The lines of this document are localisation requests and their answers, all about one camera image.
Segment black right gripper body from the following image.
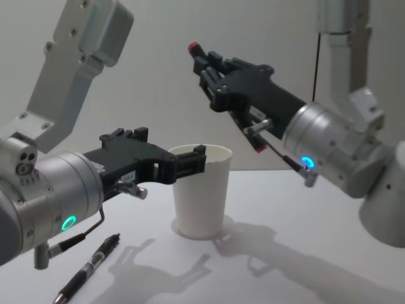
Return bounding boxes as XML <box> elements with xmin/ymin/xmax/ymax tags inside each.
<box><xmin>220</xmin><ymin>56</ymin><xmax>308</xmax><ymax>141</ymax></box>

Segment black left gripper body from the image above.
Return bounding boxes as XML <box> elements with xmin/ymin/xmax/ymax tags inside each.
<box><xmin>83</xmin><ymin>126</ymin><xmax>177</xmax><ymax>203</ymax></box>

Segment black pen with red ends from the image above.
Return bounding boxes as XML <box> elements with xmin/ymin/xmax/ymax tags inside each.
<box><xmin>187</xmin><ymin>42</ymin><xmax>268</xmax><ymax>154</ymax></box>

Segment white paper cup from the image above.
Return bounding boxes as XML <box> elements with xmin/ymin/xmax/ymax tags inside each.
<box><xmin>168</xmin><ymin>144</ymin><xmax>234</xmax><ymax>241</ymax></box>

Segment black click pen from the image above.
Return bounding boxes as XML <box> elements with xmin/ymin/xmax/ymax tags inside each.
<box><xmin>52</xmin><ymin>232</ymin><xmax>122</xmax><ymax>304</ymax></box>

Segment white table cloth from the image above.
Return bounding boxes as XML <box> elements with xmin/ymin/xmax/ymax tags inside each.
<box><xmin>0</xmin><ymin>169</ymin><xmax>405</xmax><ymax>304</ymax></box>

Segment black hanging cable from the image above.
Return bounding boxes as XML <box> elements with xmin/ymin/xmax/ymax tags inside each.
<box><xmin>311</xmin><ymin>30</ymin><xmax>322</xmax><ymax>103</ymax></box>

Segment thin dark right gripper cable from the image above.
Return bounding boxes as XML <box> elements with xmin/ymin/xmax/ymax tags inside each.
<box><xmin>258</xmin><ymin>135</ymin><xmax>316</xmax><ymax>187</ymax></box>

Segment thin dark gripper cable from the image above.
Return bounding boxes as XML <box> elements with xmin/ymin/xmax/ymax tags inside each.
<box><xmin>47</xmin><ymin>208</ymin><xmax>106</xmax><ymax>255</ymax></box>
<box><xmin>258</xmin><ymin>135</ymin><xmax>316</xmax><ymax>187</ymax></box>

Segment thin dark left gripper cable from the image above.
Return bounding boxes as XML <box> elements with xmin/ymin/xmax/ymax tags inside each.
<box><xmin>47</xmin><ymin>208</ymin><xmax>106</xmax><ymax>255</ymax></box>

